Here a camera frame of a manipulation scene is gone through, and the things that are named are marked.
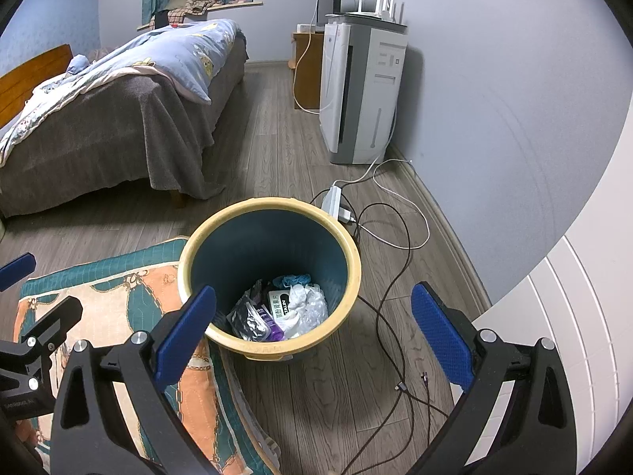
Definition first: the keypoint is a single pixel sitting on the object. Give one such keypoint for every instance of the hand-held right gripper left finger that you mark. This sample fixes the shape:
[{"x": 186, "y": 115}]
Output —
[{"x": 185, "y": 336}]

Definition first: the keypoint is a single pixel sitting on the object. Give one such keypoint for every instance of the white green medicine box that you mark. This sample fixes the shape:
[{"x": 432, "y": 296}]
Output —
[{"x": 279, "y": 304}]

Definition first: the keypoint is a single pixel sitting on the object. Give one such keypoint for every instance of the blue face mask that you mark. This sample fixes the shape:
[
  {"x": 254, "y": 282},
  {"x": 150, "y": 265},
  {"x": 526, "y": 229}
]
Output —
[{"x": 292, "y": 279}]

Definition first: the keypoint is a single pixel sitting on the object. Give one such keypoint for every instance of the flat white box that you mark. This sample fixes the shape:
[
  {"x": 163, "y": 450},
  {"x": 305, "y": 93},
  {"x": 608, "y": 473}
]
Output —
[{"x": 305, "y": 27}]

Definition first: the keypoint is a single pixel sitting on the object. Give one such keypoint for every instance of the window sill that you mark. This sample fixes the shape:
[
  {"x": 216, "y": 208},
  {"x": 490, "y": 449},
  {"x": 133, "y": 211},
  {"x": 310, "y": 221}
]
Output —
[{"x": 247, "y": 4}]

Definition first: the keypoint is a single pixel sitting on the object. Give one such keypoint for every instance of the silver foil packet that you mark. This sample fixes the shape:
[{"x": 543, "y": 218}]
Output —
[{"x": 247, "y": 321}]

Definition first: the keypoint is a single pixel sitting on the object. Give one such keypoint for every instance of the blue floral duvet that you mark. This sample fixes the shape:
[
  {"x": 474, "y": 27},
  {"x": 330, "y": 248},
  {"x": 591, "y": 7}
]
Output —
[{"x": 188, "y": 44}]

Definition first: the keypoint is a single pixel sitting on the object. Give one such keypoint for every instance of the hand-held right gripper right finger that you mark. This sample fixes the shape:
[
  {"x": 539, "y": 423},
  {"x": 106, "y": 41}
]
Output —
[{"x": 442, "y": 336}]

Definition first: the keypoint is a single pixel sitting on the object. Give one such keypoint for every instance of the blue pillow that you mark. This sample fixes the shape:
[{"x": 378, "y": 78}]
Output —
[{"x": 79, "y": 64}]

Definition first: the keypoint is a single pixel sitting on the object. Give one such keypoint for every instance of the teal bin with yellow rim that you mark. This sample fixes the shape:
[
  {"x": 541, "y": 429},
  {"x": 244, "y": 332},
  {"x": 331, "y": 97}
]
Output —
[{"x": 277, "y": 237}]

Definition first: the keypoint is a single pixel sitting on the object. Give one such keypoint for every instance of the wooden cabinet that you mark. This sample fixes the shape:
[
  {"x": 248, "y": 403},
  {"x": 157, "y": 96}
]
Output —
[{"x": 309, "y": 74}]

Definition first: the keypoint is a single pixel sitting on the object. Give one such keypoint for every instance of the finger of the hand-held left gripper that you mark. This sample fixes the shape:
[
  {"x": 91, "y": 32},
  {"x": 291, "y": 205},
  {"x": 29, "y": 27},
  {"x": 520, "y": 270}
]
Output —
[
  {"x": 17, "y": 269},
  {"x": 54, "y": 319}
]

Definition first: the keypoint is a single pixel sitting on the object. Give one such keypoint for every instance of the white power strip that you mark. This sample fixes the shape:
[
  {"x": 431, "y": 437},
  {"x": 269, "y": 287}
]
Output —
[{"x": 332, "y": 200}]

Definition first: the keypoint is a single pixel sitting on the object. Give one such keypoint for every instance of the bed with grey cover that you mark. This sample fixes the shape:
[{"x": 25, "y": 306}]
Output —
[{"x": 99, "y": 133}]

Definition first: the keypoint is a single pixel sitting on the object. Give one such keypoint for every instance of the white panelled door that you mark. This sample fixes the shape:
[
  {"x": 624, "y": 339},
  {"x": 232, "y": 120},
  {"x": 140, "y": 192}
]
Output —
[{"x": 568, "y": 307}]

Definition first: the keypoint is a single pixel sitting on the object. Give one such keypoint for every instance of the wooden bed headboard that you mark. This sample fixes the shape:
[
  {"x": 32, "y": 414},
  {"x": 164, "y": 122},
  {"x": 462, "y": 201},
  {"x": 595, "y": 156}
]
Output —
[{"x": 29, "y": 79}]

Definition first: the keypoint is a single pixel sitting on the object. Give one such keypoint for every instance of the clear plastic bag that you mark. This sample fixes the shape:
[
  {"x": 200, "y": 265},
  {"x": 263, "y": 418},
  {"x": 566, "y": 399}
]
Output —
[{"x": 309, "y": 309}]

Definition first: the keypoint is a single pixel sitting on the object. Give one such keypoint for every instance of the white air purifier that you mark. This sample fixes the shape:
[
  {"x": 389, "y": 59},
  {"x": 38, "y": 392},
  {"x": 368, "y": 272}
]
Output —
[{"x": 356, "y": 94}]

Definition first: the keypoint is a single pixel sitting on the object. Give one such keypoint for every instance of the purple packet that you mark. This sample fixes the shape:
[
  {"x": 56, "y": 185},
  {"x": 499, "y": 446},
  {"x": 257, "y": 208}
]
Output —
[{"x": 272, "y": 329}]

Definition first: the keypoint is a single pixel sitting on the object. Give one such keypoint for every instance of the printed teal orange rug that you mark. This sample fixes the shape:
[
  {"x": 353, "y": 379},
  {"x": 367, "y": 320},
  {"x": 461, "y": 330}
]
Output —
[{"x": 113, "y": 282}]

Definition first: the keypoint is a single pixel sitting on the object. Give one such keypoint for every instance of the pile of clothes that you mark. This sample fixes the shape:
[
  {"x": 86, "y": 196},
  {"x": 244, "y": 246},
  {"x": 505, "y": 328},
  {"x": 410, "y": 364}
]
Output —
[{"x": 198, "y": 6}]

